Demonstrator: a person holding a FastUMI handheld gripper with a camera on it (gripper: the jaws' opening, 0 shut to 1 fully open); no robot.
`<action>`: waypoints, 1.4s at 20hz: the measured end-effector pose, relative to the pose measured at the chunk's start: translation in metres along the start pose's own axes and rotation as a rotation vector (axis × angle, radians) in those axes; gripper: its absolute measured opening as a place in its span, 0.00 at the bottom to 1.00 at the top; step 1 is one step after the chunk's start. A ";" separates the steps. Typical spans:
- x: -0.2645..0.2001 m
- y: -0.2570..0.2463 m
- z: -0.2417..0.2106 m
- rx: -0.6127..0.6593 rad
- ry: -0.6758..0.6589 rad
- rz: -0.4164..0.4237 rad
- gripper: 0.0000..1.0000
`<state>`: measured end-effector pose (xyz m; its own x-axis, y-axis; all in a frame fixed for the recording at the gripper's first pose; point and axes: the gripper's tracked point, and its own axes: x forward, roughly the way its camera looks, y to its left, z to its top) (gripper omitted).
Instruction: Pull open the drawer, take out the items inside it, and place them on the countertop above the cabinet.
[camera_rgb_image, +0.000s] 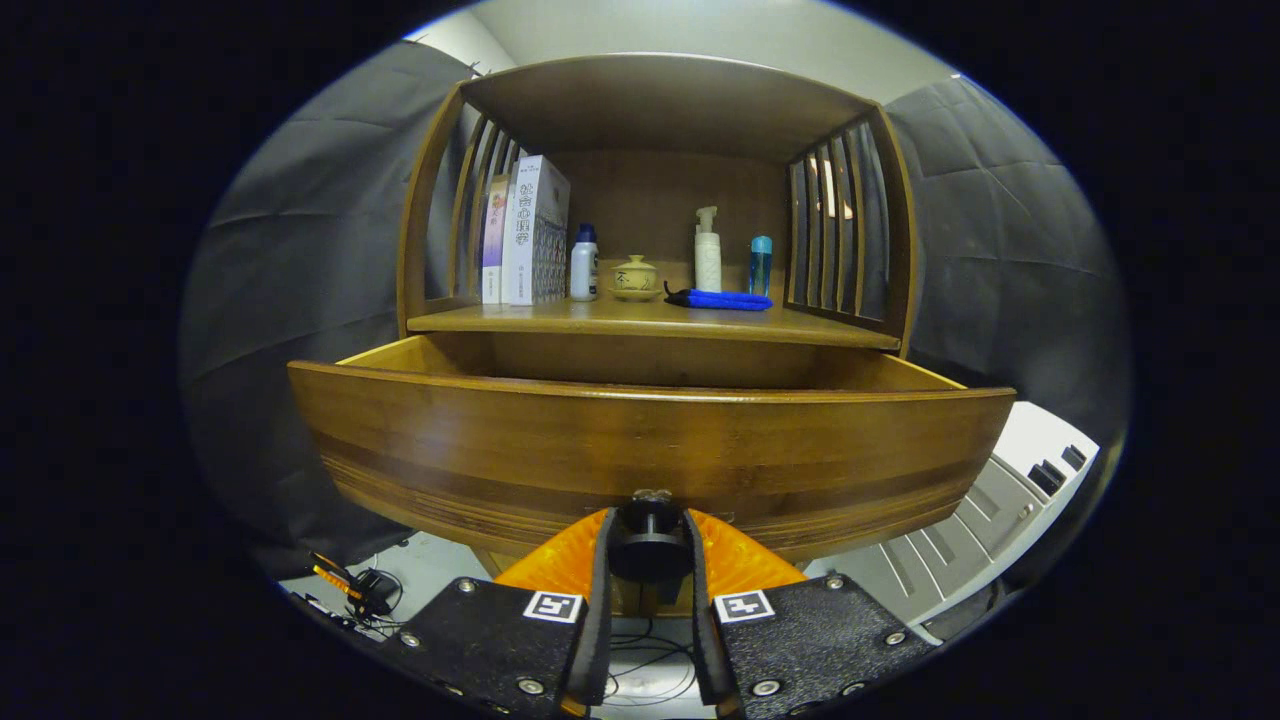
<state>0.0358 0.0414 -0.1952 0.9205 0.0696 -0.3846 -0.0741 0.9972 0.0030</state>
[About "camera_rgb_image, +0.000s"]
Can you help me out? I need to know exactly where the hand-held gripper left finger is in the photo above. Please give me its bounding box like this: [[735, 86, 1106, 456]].
[[385, 507, 619, 719]]

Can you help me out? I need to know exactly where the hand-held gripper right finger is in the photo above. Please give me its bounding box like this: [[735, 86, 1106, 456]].
[[683, 507, 941, 719]]

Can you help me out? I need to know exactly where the black round drawer knob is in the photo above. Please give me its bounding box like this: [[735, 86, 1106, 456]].
[[608, 490, 694, 586]]

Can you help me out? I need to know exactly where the wooden countertop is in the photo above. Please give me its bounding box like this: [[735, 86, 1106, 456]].
[[407, 295, 901, 351]]

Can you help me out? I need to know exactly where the black orange floor device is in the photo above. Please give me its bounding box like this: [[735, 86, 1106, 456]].
[[305, 550, 401, 621]]

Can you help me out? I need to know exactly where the folded blue cloth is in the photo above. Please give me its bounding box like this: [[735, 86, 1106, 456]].
[[664, 282, 773, 312]]

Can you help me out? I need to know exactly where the white bottle blue cap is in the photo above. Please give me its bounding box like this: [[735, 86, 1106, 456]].
[[570, 223, 599, 302]]

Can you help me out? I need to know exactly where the yellow lidded teacup with saucer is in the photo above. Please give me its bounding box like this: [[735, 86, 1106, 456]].
[[610, 255, 663, 303]]

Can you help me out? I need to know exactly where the white pump bottle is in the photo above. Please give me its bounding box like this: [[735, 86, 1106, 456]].
[[694, 206, 723, 293]]

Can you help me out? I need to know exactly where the thin purple book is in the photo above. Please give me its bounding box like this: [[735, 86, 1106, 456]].
[[482, 175, 511, 305]]

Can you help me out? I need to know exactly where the thick white patterned book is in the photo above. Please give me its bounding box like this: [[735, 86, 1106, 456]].
[[500, 155, 571, 306]]

